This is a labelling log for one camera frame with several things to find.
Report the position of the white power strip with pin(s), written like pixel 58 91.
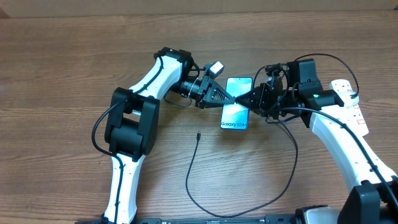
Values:
pixel 353 117

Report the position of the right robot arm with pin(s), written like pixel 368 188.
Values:
pixel 335 118

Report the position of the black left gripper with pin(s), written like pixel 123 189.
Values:
pixel 214 88

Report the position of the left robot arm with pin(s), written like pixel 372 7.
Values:
pixel 133 117

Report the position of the white charger plug adapter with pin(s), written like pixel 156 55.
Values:
pixel 349 98

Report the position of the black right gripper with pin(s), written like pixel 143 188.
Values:
pixel 259 98

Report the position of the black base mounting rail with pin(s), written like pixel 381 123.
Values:
pixel 267 219

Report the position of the blue Samsung Galaxy smartphone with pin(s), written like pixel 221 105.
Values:
pixel 235 116

